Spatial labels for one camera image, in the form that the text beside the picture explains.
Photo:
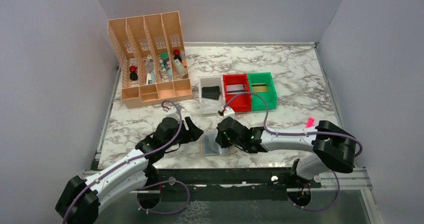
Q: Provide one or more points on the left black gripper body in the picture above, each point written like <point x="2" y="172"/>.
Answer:
<point x="183" y="135"/>

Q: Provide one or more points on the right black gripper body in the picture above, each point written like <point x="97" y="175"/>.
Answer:
<point x="225" y="141"/>

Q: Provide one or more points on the beige card holder wallet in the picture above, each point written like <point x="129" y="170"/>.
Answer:
<point x="209" y="146"/>

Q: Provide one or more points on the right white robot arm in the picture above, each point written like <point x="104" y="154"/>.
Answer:
<point x="330" y="147"/>

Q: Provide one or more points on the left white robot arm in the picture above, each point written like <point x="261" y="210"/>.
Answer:
<point x="82" y="200"/>

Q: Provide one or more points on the black cards in white bin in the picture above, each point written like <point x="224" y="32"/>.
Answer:
<point x="212" y="92"/>

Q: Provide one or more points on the silver card in red bin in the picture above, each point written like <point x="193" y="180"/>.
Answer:
<point x="234" y="89"/>

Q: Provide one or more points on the gold card in green bin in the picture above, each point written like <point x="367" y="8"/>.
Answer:
<point x="259" y="87"/>

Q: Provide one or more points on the white plastic bin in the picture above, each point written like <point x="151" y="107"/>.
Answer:
<point x="209" y="106"/>

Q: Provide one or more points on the red plastic bin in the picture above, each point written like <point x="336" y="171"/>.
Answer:
<point x="242" y="103"/>

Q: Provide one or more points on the green plastic bin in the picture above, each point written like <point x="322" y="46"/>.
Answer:
<point x="264" y="77"/>

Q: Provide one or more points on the red capped black bottle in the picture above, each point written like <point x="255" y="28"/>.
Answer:
<point x="133" y="75"/>

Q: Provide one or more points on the white box in organizer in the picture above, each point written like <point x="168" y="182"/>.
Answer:
<point x="181" y="70"/>

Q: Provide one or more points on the silver items in organizer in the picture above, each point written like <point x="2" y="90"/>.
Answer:
<point x="149" y="73"/>

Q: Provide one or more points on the green capped tube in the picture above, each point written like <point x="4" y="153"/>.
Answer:
<point x="165" y="66"/>

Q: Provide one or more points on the red black small bottle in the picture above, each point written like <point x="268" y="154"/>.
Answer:
<point x="177" y="54"/>

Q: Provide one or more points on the peach desk file organizer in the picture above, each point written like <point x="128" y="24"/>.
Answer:
<point x="150" y="51"/>

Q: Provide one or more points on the pink marker pen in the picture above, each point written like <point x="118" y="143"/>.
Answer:
<point x="310" y="122"/>

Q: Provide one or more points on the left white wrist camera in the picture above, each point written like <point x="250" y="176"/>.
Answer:
<point x="172" y="111"/>

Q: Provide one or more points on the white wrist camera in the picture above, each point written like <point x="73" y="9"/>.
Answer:
<point x="172" y="111"/>
<point x="227" y="112"/>

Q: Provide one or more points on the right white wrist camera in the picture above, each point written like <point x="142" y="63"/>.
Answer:
<point x="227" y="112"/>

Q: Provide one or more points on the black metal base rail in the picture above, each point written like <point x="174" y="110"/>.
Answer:
<point x="222" y="184"/>

